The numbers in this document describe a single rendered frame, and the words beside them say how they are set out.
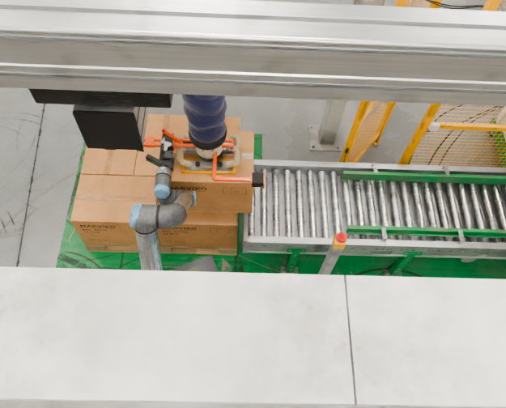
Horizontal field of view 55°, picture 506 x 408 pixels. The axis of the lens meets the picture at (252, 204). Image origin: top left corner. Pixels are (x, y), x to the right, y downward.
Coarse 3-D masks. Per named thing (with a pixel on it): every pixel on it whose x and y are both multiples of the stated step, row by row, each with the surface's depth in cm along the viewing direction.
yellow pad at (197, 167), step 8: (192, 160) 303; (200, 160) 303; (224, 160) 304; (184, 168) 300; (192, 168) 300; (200, 168) 300; (208, 168) 300; (216, 168) 300; (224, 168) 300; (232, 168) 301
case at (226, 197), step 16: (176, 160) 305; (240, 160) 306; (176, 176) 299; (192, 176) 300; (208, 176) 300; (224, 176) 300; (240, 176) 300; (208, 192) 309; (224, 192) 309; (240, 192) 308; (192, 208) 328; (208, 208) 328; (224, 208) 328; (240, 208) 327
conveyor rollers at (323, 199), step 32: (288, 192) 364; (320, 192) 366; (384, 192) 368; (416, 192) 368; (448, 192) 371; (288, 224) 350; (352, 224) 353; (384, 224) 354; (448, 224) 356; (480, 224) 358
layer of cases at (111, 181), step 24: (168, 120) 392; (96, 168) 367; (120, 168) 368; (144, 168) 369; (96, 192) 357; (120, 192) 358; (144, 192) 359; (72, 216) 347; (96, 216) 348; (120, 216) 348; (192, 216) 351; (216, 216) 352; (96, 240) 374; (120, 240) 374; (168, 240) 373; (192, 240) 372; (216, 240) 372
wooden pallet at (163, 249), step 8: (88, 248) 386; (96, 248) 386; (104, 248) 386; (112, 248) 392; (120, 248) 393; (128, 248) 393; (136, 248) 393; (160, 248) 385; (168, 248) 385; (176, 248) 395; (184, 248) 395; (192, 248) 384; (200, 248) 384; (208, 248) 384; (216, 248) 384; (224, 248) 384; (232, 248) 384
